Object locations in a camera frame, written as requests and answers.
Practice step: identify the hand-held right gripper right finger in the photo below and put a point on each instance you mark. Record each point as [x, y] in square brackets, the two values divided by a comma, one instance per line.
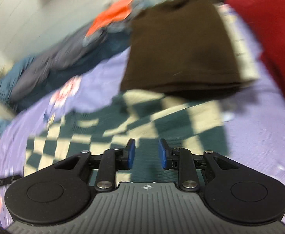
[162, 154]

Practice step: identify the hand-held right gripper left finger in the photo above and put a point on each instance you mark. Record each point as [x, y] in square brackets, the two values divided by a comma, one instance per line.
[132, 152]

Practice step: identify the green cream checkered sweater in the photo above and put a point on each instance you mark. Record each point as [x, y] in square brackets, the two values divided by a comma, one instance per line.
[176, 124]

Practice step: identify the purple floral bedsheet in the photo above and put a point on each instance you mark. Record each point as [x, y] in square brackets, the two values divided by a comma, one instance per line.
[254, 131]

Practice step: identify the teal blue quilt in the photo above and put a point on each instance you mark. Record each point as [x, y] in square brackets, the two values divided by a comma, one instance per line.
[11, 78]

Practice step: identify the dark brown folded garment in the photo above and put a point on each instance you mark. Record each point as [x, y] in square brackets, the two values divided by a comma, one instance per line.
[181, 48]

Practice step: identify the dark grey duvet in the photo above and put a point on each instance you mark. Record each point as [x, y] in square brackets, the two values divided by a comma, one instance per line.
[59, 61]

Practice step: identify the light grey cloth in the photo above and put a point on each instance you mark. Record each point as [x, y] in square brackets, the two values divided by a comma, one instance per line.
[96, 37]

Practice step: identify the orange cloth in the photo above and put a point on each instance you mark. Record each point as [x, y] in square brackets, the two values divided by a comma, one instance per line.
[113, 14]

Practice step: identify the red garment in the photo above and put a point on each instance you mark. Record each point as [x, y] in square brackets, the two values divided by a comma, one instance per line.
[276, 29]

